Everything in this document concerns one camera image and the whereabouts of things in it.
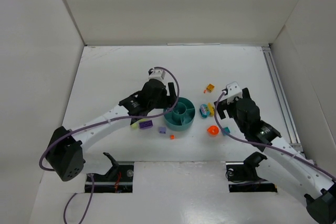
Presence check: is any dark purple lego brick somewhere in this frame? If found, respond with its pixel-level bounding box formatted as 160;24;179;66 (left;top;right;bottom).
139;120;153;130

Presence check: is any light purple small lego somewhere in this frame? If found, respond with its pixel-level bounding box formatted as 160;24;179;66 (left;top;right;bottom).
159;127;166;134

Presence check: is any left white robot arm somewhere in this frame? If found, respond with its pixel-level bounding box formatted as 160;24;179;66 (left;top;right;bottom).
44;79;180;182

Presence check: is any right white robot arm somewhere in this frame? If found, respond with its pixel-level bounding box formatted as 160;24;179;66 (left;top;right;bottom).
214;82;335;223

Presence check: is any teal round divided container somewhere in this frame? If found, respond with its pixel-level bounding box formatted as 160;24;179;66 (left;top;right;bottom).
164;97;195;132

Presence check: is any teal small lego brick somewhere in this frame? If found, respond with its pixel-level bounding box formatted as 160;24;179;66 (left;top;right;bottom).
222;127;230;136

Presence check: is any yellow lego piece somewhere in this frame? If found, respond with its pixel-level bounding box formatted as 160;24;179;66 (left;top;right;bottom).
207;103;215;116

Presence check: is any blue printed oval lego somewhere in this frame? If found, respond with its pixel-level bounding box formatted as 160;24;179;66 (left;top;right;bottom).
200;104;210;118

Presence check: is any lime green lego brick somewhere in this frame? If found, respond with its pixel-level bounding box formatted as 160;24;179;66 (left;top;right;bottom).
131;123;139;129

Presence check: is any orange round lego piece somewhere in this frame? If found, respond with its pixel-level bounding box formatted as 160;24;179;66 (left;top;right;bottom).
207;125;219;136

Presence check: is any amber transparent lego brick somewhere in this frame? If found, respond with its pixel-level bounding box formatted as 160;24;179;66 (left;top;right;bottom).
206;84;215;92

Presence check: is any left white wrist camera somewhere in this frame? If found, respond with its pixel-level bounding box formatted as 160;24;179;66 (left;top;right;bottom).
148;68;165;82

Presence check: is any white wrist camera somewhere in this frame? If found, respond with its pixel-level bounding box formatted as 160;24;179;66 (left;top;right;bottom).
148;68;165;82
223;81;243;104

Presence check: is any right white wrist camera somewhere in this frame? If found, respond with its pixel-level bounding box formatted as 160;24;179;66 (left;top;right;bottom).
223;81;243;104

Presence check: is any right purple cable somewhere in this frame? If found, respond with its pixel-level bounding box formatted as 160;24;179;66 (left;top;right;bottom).
214;90;336;183

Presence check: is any purple cable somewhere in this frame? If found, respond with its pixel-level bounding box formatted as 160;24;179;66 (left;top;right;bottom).
214;90;336;183
39;66;181;224

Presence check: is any aluminium rail right edge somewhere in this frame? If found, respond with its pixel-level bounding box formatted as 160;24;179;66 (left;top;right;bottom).
261;47;301;145

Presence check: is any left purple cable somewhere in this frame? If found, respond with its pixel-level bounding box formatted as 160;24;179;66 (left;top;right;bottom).
39;66;181;224

